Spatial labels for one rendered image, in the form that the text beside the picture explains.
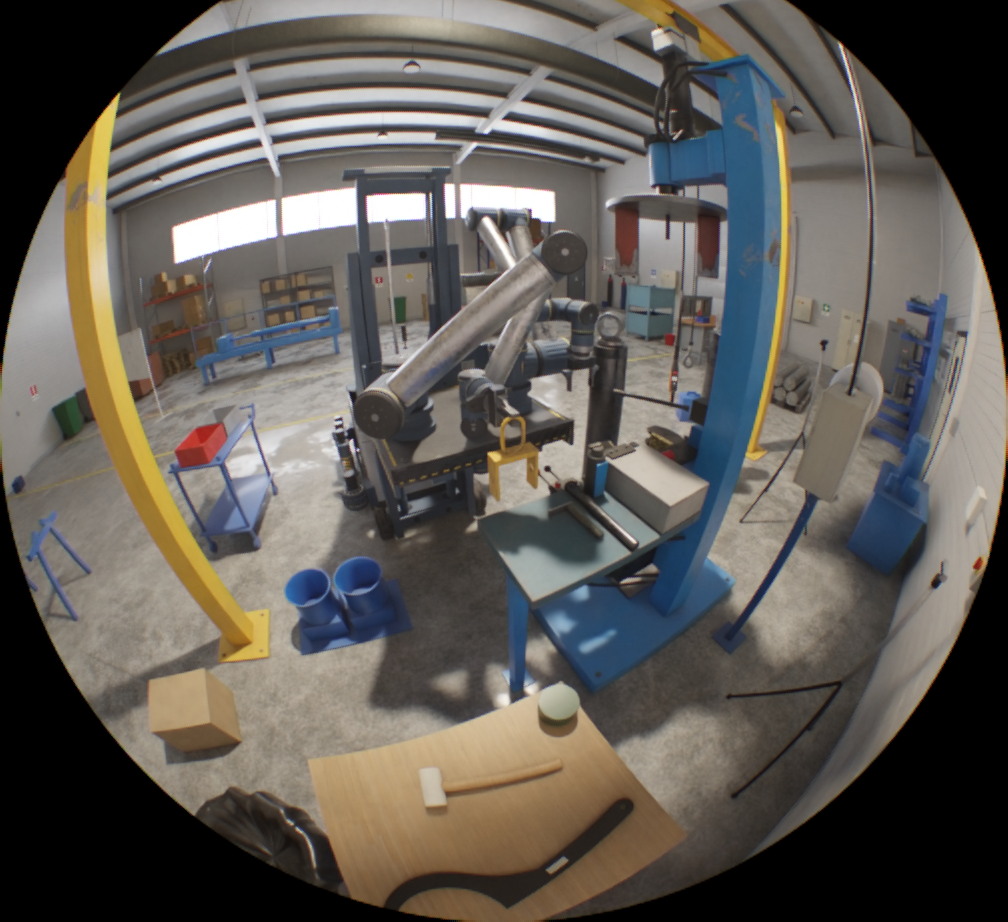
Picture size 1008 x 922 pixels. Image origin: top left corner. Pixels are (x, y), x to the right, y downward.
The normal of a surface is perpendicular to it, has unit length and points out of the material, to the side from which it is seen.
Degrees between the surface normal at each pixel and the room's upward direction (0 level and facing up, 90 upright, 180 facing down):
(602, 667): 0
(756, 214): 90
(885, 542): 90
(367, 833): 0
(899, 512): 90
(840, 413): 90
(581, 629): 0
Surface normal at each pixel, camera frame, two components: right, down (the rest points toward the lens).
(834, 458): -0.90, 0.20
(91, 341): 0.44, 0.37
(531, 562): -0.03, -0.91
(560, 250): -0.04, 0.42
